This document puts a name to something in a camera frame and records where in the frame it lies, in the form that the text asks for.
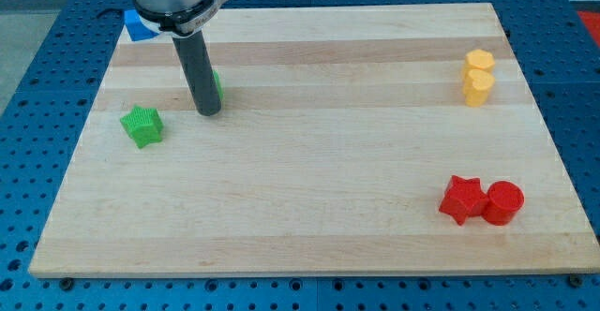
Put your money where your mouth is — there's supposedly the red circle block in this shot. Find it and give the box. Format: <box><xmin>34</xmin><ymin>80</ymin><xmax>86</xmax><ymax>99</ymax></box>
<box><xmin>482</xmin><ymin>181</ymin><xmax>525</xmax><ymax>226</ymax></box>

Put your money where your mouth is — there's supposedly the green circle block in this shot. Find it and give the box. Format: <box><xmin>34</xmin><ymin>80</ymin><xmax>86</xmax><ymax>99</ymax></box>
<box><xmin>212</xmin><ymin>69</ymin><xmax>224</xmax><ymax>102</ymax></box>

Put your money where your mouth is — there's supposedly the light wooden board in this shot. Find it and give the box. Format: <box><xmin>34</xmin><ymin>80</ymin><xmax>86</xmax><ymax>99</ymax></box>
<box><xmin>29</xmin><ymin>3</ymin><xmax>599</xmax><ymax>278</ymax></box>

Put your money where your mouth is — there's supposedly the red star block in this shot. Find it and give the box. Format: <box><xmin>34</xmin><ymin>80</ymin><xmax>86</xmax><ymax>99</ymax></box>
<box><xmin>438</xmin><ymin>175</ymin><xmax>488</xmax><ymax>226</ymax></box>

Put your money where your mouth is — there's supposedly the blue block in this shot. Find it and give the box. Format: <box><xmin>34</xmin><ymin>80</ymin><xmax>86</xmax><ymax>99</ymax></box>
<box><xmin>124</xmin><ymin>9</ymin><xmax>158</xmax><ymax>41</ymax></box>

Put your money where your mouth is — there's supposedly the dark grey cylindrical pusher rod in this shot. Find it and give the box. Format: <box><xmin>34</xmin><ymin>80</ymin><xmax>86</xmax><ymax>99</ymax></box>
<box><xmin>172</xmin><ymin>31</ymin><xmax>221</xmax><ymax>116</ymax></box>

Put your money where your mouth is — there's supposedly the green star block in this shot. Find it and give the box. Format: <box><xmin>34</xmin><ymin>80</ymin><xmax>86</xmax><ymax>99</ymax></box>
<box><xmin>120</xmin><ymin>105</ymin><xmax>163</xmax><ymax>149</ymax></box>

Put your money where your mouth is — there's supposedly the yellow heart block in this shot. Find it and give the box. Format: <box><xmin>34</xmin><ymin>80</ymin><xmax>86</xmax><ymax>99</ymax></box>
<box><xmin>463</xmin><ymin>69</ymin><xmax>496</xmax><ymax>107</ymax></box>

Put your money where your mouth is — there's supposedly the red object at edge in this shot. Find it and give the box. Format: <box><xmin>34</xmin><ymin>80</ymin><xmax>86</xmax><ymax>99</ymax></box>
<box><xmin>577</xmin><ymin>11</ymin><xmax>600</xmax><ymax>46</ymax></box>

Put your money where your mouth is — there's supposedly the yellow hexagon block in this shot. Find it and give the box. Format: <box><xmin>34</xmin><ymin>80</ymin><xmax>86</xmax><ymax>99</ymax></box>
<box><xmin>461</xmin><ymin>49</ymin><xmax>496</xmax><ymax>79</ymax></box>

